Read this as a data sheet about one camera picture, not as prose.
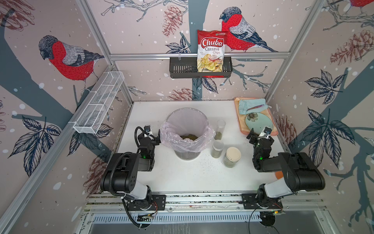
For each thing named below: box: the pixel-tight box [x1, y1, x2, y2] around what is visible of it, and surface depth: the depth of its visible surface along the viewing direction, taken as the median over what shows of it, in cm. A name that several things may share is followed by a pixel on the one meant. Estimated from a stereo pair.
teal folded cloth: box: [238, 98, 269, 115], surface depth 119 cm
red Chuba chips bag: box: [196, 29, 228, 73], surface depth 87 cm
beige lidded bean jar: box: [223, 146, 242, 169], surface depth 78 cm
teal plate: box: [244, 112, 274, 136], surface depth 109 cm
